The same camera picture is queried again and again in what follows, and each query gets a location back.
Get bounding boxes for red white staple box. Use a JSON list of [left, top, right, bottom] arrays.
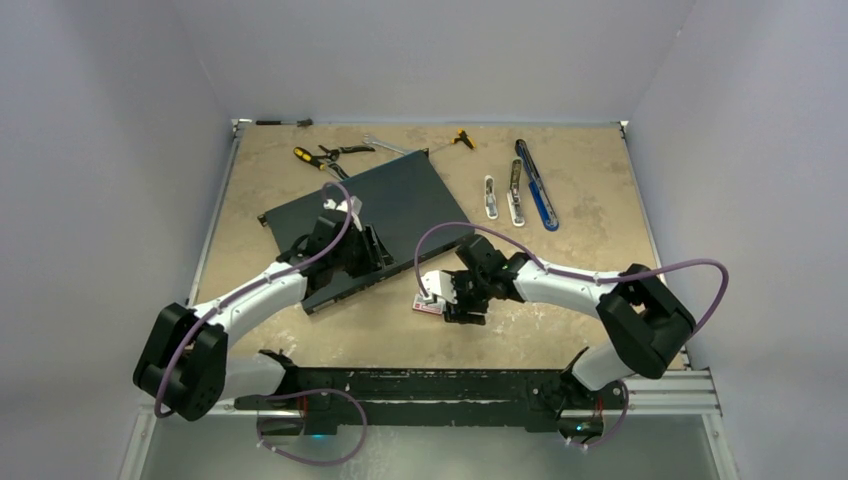
[[412, 294, 445, 316]]

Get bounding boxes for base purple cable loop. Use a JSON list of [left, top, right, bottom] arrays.
[[256, 389, 369, 468]]

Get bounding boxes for blue stapler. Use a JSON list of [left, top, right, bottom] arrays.
[[515, 139, 560, 232]]

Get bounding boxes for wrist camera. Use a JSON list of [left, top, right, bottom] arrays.
[[420, 270, 456, 304], [323, 196, 364, 231]]

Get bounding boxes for dark flat network switch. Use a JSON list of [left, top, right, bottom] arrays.
[[256, 149, 476, 316]]

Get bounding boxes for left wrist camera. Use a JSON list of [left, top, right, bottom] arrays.
[[323, 196, 364, 231]]

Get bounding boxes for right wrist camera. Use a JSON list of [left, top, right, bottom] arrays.
[[420, 270, 456, 304]]

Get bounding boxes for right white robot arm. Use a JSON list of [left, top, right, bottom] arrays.
[[421, 235, 696, 407]]

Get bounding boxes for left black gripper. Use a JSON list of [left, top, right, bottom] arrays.
[[330, 222, 395, 278]]

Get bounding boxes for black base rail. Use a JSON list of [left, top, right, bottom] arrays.
[[234, 367, 625, 435]]

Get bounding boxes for black tool at wall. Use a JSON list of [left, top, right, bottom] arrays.
[[254, 118, 314, 128]]

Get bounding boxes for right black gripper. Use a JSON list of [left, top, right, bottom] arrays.
[[445, 271, 495, 326]]

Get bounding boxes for silver wrench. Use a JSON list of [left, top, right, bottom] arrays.
[[363, 134, 410, 155]]

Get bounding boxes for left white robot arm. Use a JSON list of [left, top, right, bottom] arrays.
[[132, 211, 394, 421]]

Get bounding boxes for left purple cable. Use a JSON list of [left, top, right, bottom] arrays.
[[153, 181, 354, 419]]

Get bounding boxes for white stapler part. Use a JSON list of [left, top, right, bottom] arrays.
[[484, 175, 499, 219]]

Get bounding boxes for small yellow black screwdriver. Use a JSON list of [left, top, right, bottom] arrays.
[[428, 129, 476, 154]]

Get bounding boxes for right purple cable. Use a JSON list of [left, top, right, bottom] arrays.
[[413, 221, 730, 450]]

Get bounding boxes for black handled cutters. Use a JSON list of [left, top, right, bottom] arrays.
[[318, 144, 375, 163]]

